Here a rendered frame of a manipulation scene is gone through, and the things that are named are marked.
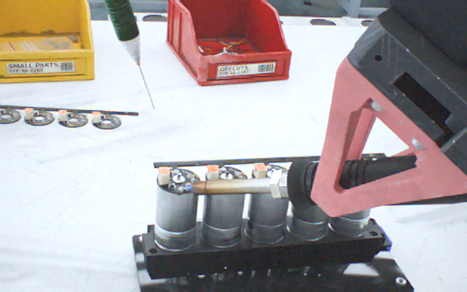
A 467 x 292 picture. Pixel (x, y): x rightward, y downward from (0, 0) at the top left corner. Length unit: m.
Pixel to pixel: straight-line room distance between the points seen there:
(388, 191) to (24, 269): 0.23
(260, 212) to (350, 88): 0.15
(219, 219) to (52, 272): 0.10
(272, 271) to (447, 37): 0.20
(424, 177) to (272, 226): 0.15
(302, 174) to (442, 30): 0.11
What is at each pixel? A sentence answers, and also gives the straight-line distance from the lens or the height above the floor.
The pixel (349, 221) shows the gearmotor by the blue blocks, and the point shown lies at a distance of 0.40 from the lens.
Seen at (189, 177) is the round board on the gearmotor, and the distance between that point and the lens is 0.36.
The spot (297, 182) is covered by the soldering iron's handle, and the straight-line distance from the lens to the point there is 0.30.
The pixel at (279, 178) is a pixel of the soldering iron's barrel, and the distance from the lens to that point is 0.31.
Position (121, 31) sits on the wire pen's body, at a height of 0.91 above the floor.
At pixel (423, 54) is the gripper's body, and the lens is 0.22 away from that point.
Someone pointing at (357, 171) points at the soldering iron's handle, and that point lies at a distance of 0.29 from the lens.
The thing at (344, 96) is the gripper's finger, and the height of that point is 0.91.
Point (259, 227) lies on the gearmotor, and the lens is 0.38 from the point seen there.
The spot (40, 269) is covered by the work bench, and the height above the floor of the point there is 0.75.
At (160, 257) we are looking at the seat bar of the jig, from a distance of 0.37.
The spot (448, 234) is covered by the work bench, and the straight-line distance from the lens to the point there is 0.47.
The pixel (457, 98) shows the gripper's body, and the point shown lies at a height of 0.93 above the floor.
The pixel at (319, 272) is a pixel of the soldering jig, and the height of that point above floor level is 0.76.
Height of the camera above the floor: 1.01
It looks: 30 degrees down
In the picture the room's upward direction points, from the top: 6 degrees clockwise
